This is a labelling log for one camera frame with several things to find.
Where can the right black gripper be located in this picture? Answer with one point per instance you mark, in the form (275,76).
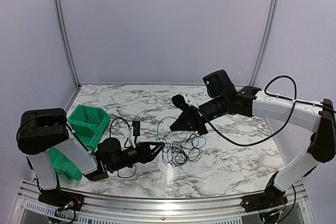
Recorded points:
(188,121)

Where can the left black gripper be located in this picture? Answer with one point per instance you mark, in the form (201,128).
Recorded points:
(146,155)

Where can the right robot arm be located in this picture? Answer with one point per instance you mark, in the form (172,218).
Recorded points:
(316,117)

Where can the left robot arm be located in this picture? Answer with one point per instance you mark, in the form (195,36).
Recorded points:
(40,130)

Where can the far green storage bin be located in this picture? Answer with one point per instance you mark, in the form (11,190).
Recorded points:
(89,124)

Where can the green storage bin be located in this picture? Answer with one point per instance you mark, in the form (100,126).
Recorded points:
(78,155)
(89,124)
(68,169)

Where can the middle green storage bin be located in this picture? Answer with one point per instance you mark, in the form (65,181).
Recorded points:
(78,155)

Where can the near green storage bin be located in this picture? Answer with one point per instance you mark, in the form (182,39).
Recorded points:
(68,169)

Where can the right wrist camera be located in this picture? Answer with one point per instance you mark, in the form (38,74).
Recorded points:
(184,101)

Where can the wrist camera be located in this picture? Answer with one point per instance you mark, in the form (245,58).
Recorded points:
(184,101)
(133,134)

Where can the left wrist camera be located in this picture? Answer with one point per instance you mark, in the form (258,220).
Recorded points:
(133,134)

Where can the front aluminium rail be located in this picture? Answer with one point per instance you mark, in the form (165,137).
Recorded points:
(97,208)

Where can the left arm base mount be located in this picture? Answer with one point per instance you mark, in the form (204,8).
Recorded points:
(63,200)

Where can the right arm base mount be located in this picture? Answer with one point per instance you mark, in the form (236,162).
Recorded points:
(269,198)

